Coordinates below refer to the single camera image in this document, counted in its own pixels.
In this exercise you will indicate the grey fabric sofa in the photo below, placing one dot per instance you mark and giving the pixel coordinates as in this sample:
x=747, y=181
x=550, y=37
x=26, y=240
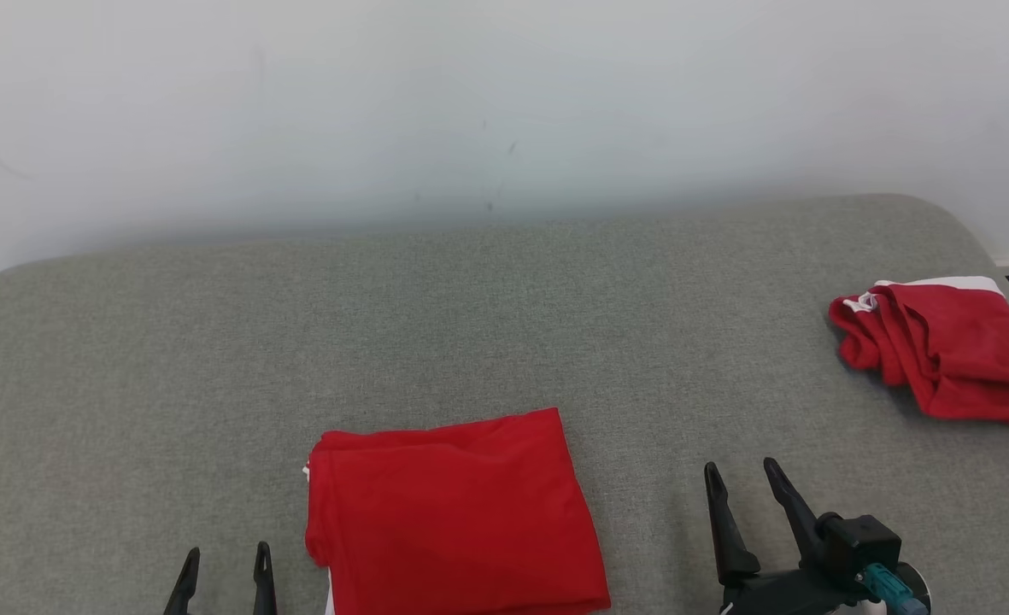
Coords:
x=384, y=342

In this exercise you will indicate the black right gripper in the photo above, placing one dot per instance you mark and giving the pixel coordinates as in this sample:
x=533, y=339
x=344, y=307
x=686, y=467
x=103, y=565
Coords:
x=794, y=594

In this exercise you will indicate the red jersey black white print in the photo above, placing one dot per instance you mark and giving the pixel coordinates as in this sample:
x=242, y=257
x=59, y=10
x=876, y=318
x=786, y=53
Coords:
x=453, y=521

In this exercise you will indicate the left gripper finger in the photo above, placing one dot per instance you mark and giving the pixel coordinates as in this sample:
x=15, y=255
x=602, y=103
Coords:
x=184, y=589
x=265, y=585

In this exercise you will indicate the red shorts white waistband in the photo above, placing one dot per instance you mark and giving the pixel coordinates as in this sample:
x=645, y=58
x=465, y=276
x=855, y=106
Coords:
x=948, y=350

